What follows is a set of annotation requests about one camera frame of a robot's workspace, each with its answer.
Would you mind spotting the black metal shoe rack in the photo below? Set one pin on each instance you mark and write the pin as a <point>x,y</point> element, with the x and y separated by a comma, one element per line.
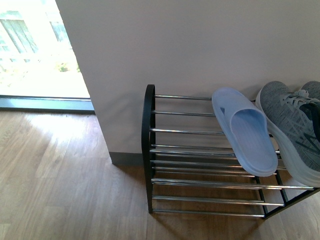
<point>208,180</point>

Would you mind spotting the grey knit sneaker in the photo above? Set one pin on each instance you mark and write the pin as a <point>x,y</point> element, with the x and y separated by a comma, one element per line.
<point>313,89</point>
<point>293,119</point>

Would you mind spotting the light blue slipper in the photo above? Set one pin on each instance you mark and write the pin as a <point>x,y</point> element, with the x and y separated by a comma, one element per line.
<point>245,127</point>

